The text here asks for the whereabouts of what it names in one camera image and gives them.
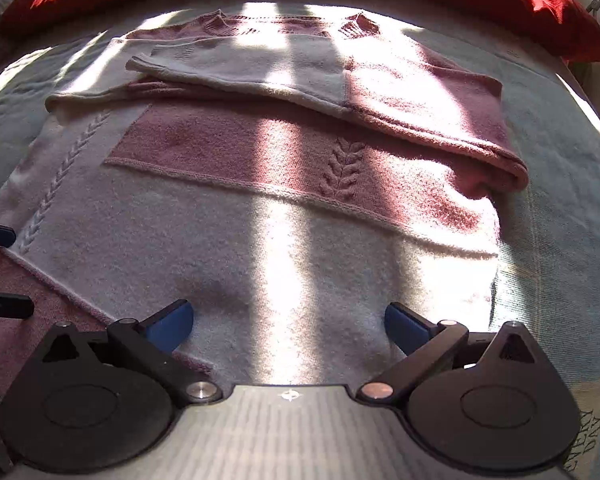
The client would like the pink and white knit sweater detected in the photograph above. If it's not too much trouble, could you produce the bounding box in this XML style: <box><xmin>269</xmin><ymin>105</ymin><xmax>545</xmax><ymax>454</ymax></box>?
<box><xmin>0</xmin><ymin>4</ymin><xmax>528</xmax><ymax>389</ymax></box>

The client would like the green plaid bed blanket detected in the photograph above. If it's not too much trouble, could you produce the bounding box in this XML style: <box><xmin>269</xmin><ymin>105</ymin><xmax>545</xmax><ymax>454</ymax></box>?
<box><xmin>0</xmin><ymin>0</ymin><xmax>600</xmax><ymax>479</ymax></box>

